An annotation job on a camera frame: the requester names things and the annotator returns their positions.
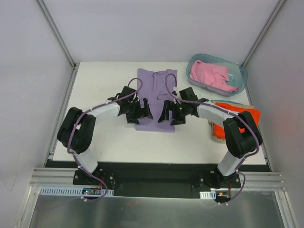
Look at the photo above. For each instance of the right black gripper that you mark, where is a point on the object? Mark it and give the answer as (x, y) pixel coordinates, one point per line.
(173, 111)

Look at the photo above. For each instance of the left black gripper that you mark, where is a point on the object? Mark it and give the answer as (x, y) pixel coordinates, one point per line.
(139, 110)

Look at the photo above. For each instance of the purple t shirt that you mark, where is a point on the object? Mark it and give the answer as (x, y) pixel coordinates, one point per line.
(156, 88)

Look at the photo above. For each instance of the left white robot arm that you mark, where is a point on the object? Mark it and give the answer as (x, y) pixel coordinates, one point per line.
(77, 129)

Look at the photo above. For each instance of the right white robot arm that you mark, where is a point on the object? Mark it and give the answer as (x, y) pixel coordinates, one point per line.
(242, 136)

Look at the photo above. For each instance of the folded orange t shirt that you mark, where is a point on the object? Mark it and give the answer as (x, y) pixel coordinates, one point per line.
(256, 114)

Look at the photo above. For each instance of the folded teal t shirt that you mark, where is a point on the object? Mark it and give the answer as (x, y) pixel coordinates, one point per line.
(223, 101)

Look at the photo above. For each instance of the clear blue plastic bin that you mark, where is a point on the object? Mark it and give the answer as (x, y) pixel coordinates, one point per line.
(237, 74)

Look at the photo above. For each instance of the pink t shirt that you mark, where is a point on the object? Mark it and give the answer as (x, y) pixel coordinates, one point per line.
(212, 75)

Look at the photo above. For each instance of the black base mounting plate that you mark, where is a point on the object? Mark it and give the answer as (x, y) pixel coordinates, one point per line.
(156, 180)

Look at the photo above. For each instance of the right white cable duct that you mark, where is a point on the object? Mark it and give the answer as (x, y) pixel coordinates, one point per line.
(207, 195)

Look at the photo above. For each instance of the white cable duct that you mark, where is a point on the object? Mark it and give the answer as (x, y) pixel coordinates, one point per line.
(75, 192)
(207, 195)

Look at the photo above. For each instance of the left white cable duct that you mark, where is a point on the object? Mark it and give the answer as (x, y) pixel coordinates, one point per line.
(75, 192)

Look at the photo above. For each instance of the left aluminium frame post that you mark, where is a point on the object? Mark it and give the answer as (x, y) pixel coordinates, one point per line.
(55, 31)

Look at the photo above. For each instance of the aluminium frame post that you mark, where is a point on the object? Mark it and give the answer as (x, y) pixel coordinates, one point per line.
(55, 31)
(266, 27)

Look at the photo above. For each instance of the right aluminium frame post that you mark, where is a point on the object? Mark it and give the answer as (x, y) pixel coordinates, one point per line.
(266, 27)

